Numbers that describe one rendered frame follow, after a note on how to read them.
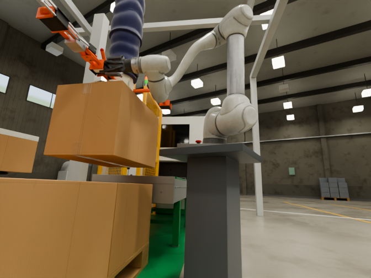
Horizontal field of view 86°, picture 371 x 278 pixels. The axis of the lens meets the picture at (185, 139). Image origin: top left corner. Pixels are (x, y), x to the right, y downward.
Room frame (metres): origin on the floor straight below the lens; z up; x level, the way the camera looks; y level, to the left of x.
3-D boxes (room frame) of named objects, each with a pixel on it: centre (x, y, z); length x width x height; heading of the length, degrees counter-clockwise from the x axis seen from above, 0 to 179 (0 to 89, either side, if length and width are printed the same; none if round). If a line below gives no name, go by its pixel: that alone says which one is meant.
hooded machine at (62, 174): (9.35, 5.24, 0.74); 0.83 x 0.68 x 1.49; 149
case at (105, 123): (1.28, 0.48, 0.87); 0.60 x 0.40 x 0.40; 169
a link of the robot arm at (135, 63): (1.01, 0.29, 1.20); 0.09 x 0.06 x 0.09; 173
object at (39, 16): (0.70, 0.57, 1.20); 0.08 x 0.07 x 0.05; 171
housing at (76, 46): (0.84, 0.55, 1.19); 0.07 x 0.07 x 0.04; 81
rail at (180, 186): (2.79, -0.05, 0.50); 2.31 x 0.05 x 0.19; 173
